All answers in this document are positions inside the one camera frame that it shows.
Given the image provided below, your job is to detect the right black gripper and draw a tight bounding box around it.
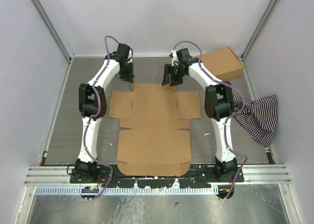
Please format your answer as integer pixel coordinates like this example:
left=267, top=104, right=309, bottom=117
left=162, top=64, right=186, bottom=87

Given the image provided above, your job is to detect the cardboard box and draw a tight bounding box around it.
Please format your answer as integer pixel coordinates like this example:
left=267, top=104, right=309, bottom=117
left=188, top=48, right=244, bottom=81
left=109, top=84, right=201, bottom=176

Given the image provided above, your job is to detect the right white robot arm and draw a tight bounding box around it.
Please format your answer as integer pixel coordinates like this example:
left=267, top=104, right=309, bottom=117
left=162, top=61, right=237, bottom=182

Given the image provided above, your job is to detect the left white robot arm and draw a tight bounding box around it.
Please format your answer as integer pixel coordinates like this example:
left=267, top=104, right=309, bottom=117
left=70, top=50, right=134, bottom=183

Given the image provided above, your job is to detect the folded closed cardboard box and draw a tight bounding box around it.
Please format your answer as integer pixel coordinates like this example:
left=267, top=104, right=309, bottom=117
left=188, top=48, right=244, bottom=81

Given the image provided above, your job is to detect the striped purple black cloth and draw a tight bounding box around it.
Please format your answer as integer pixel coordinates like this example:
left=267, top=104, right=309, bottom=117
left=233, top=95, right=279, bottom=148

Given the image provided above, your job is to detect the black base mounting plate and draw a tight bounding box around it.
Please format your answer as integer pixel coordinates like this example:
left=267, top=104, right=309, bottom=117
left=70, top=164, right=236, bottom=189

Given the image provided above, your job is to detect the small green circuit board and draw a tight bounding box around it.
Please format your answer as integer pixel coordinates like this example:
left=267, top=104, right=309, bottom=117
left=81, top=186, right=99, bottom=194

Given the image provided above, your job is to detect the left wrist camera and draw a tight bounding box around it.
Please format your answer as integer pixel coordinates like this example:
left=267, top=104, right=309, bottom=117
left=115, top=43, right=133, bottom=62

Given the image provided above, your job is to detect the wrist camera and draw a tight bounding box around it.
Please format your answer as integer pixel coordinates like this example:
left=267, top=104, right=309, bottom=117
left=115, top=43, right=133, bottom=62
left=169, top=48, right=193, bottom=65

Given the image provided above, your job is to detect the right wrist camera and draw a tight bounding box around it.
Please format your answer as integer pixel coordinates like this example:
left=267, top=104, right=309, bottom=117
left=169, top=48, right=193, bottom=65

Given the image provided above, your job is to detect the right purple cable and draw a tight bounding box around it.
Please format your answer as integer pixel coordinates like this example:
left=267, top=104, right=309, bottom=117
left=171, top=40, right=248, bottom=200

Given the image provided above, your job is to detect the purple cable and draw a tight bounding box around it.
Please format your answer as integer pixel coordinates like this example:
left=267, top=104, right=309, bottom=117
left=171, top=40, right=248, bottom=200
left=83, top=35, right=123, bottom=201

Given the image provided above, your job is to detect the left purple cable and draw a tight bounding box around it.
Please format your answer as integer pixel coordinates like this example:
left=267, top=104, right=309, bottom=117
left=83, top=35, right=123, bottom=201

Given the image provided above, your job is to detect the left aluminium corner post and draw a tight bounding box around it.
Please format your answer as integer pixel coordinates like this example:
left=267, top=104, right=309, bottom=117
left=30, top=0, right=72, bottom=62

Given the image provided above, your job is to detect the aluminium corner post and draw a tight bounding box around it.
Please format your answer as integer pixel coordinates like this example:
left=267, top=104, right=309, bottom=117
left=30, top=0, right=72, bottom=62
left=241, top=0, right=279, bottom=60

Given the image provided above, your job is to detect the white slotted cable duct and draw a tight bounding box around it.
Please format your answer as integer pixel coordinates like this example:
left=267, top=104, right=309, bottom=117
left=34, top=186, right=219, bottom=196

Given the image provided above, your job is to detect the aluminium front rail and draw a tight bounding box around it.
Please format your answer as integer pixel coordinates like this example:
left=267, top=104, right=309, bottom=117
left=24, top=164, right=291, bottom=185

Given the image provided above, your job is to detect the right aluminium corner post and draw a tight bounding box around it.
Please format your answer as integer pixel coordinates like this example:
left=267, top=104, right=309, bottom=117
left=241, top=0, right=279, bottom=60

